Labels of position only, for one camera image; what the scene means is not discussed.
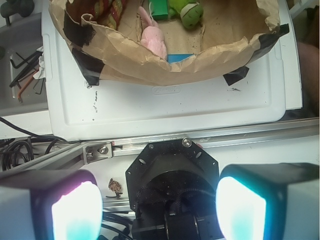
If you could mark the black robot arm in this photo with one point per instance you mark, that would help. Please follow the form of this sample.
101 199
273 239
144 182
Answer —
192 216

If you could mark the green rectangular block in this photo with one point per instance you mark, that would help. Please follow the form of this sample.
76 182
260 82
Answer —
158 9

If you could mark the brown paper bag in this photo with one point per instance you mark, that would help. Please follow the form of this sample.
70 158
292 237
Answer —
231 34

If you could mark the pink plush bunny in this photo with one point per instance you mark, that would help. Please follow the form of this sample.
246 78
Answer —
152 36

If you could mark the black octagonal mount plate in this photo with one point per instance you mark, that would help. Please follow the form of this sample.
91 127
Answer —
164 169

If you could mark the black hex keys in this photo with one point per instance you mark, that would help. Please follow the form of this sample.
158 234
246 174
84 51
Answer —
22 68

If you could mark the aluminium extrusion rail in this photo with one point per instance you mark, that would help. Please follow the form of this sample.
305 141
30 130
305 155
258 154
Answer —
294 140

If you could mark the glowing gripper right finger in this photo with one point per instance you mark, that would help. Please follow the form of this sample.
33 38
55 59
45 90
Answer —
279 201

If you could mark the blue rectangular block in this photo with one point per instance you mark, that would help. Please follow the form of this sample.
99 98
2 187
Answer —
175 58

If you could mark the green plush animal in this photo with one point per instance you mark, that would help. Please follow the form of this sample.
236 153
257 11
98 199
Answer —
190 12

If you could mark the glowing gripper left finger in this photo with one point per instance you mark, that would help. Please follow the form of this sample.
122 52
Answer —
49 205

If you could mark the multicolour rope toy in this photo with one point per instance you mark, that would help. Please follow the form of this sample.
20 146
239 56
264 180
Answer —
108 12

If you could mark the orange hex key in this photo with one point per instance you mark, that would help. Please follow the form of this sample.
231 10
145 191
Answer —
19 95

